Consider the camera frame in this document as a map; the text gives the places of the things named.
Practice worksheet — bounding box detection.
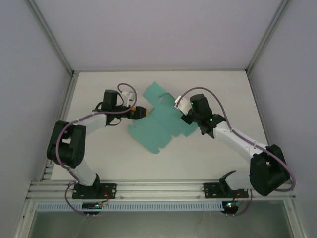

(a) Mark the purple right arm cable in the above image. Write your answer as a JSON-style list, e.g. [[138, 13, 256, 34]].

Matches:
[[182, 86, 297, 217]]

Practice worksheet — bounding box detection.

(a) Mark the aluminium side rail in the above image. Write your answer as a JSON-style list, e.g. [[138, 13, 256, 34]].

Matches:
[[39, 71, 80, 183]]

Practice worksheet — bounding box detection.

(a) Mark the aluminium frame post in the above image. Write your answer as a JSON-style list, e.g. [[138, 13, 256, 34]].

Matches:
[[24, 0, 75, 76], [244, 0, 295, 75]]

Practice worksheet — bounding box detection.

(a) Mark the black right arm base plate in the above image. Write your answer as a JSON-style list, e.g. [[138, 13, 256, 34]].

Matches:
[[203, 182, 249, 199]]

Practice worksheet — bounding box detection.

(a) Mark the teal cardboard box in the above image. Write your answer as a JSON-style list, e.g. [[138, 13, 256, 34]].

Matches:
[[128, 81, 199, 155]]

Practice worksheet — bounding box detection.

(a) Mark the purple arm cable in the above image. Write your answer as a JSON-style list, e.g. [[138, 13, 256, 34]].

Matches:
[[182, 86, 297, 217], [56, 83, 138, 218]]

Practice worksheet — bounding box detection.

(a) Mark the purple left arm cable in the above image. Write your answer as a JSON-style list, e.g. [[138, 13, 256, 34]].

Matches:
[[56, 83, 138, 218]]

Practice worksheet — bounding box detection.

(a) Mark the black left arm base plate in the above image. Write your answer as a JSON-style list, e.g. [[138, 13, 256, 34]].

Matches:
[[71, 182, 117, 199]]

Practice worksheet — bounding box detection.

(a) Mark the aluminium frame leg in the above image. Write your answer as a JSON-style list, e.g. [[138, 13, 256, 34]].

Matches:
[[13, 199, 38, 238], [284, 199, 308, 238]]

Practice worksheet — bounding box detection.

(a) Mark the aluminium mounting rail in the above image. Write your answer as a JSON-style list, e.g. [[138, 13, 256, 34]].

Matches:
[[26, 180, 296, 200]]

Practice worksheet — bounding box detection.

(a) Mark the light blue slotted cable duct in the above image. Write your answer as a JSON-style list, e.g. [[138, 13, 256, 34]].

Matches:
[[36, 201, 223, 212]]

